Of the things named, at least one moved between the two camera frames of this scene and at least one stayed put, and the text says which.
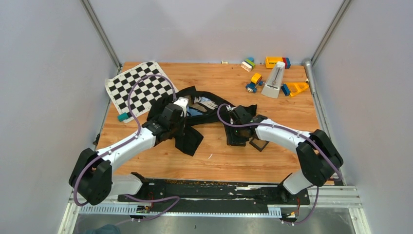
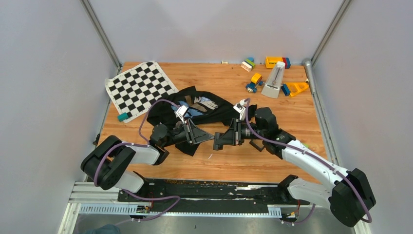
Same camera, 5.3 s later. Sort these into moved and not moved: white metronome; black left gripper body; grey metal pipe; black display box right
Moved: black left gripper body
Not moved: black display box right; grey metal pipe; white metronome
